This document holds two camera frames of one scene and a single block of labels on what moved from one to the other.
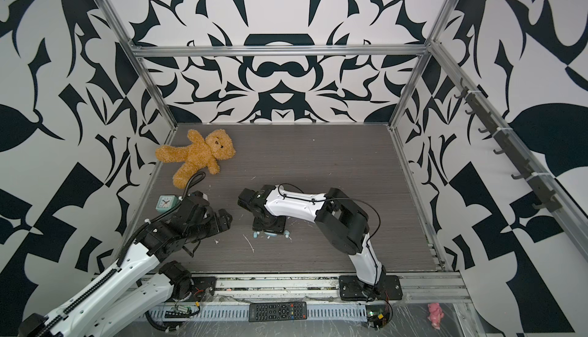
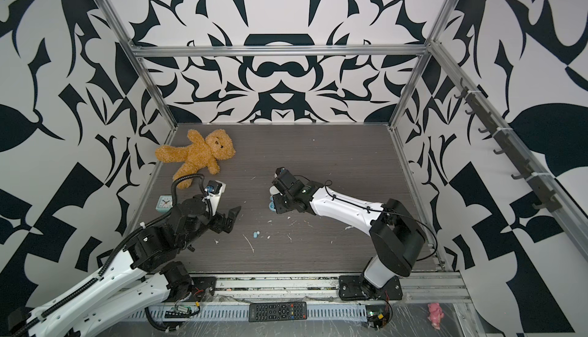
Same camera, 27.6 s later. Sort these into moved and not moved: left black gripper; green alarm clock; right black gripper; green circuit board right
Moved: right black gripper
Not moved: left black gripper; green alarm clock; green circuit board right
